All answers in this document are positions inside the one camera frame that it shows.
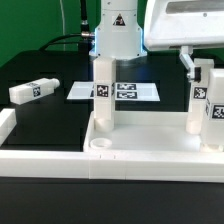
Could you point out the white desk top tray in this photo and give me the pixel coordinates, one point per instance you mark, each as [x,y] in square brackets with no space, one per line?
[146,131]

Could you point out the white left fence block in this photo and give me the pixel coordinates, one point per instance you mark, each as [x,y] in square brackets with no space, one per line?
[7,123]

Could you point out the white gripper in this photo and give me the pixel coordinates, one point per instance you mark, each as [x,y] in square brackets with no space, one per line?
[171,24]

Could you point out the fiducial marker sheet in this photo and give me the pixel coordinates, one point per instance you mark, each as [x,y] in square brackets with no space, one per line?
[123,91]

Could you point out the white front fence bar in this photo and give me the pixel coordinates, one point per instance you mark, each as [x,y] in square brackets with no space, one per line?
[162,166]

